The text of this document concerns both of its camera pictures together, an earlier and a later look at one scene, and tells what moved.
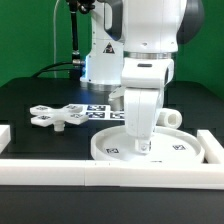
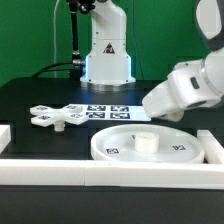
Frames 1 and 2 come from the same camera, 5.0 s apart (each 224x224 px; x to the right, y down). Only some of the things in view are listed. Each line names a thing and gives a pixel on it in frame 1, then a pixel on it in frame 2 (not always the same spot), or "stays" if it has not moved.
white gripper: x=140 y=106 → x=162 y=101
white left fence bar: x=5 y=136 stays
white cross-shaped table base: x=44 y=115 stays
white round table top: x=169 y=145 stays
